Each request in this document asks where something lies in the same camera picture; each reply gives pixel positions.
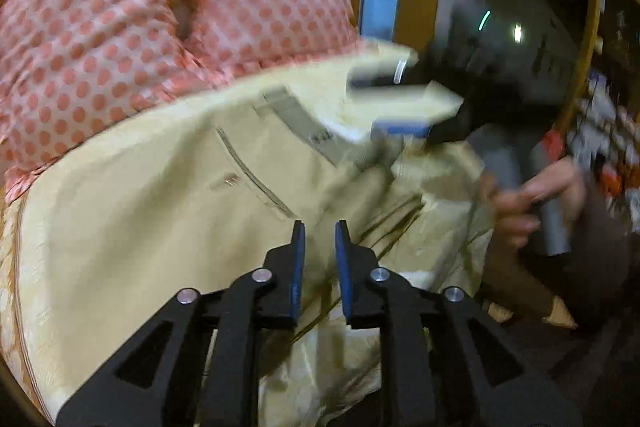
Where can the front pink polka-dot pillow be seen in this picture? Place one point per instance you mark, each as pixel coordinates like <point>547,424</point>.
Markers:
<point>72,68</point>

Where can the khaki beige pants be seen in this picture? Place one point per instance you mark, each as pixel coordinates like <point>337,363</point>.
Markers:
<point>240,186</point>

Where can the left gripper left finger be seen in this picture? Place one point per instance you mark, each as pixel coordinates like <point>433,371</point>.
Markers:
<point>196,360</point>

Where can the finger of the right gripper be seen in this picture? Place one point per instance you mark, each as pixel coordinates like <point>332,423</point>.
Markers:
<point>382,78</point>
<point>405,129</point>

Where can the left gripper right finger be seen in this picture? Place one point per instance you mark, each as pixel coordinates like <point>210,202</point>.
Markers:
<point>444,362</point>

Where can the person right hand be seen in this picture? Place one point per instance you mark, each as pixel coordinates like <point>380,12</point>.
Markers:
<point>513,209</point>

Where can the yellow patterned bed sheet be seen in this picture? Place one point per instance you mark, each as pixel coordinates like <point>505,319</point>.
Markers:
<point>50,331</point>

